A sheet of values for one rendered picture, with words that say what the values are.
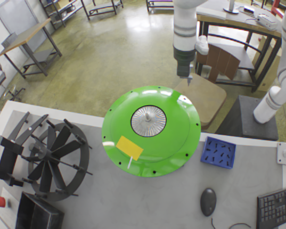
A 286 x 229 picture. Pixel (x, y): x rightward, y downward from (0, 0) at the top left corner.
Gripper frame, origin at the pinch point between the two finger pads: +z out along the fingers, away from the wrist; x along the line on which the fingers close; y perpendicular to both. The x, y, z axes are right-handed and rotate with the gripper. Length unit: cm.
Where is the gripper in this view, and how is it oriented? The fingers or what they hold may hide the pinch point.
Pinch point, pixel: (188, 82)
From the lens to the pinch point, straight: 60.7
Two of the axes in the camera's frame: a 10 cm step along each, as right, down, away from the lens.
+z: 1.5, 5.0, 8.5
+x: -2.4, 8.6, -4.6
